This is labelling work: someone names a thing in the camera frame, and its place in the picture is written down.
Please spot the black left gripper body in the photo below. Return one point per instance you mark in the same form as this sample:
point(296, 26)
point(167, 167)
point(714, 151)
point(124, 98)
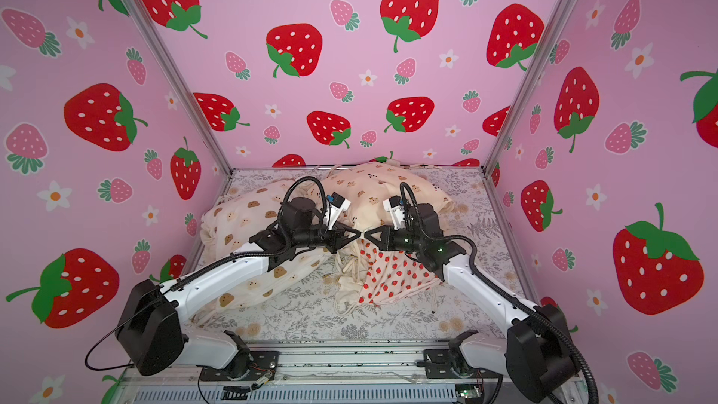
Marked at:
point(316, 238)

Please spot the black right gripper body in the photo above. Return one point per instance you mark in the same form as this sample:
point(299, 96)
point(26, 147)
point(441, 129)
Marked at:
point(389, 238)

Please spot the strawberry print ruffled pillow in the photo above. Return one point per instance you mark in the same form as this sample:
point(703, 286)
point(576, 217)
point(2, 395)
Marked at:
point(371, 277)

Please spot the cream bear print pillow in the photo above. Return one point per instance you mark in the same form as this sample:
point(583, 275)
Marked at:
point(368, 186)

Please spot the white pillow brown bear print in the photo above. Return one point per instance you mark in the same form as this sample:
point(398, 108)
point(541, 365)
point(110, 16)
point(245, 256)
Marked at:
point(228, 226)

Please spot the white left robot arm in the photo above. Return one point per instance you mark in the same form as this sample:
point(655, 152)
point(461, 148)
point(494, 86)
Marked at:
point(151, 326)

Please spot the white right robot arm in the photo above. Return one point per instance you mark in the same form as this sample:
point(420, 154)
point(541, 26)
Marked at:
point(536, 350)

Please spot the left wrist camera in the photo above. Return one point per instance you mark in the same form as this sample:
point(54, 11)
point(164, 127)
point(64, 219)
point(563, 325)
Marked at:
point(336, 205)

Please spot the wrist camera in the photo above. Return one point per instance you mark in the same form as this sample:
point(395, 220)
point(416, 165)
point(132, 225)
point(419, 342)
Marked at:
point(336, 205)
point(395, 207)

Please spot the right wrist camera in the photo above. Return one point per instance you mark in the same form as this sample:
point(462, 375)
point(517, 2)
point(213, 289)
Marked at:
point(395, 207)

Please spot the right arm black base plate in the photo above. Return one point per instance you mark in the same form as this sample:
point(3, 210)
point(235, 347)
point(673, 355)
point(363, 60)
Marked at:
point(448, 364)

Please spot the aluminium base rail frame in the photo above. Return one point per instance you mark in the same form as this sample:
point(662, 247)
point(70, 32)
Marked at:
point(369, 371)

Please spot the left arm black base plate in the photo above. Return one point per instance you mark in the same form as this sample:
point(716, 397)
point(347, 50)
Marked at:
point(252, 366)

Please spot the right aluminium corner post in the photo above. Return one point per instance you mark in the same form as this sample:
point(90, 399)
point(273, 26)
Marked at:
point(553, 29)

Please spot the aluminium corner post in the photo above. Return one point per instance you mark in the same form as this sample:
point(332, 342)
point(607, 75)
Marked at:
point(146, 27)
point(553, 29)

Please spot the left aluminium corner post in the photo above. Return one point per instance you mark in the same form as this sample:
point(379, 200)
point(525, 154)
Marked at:
point(146, 27)

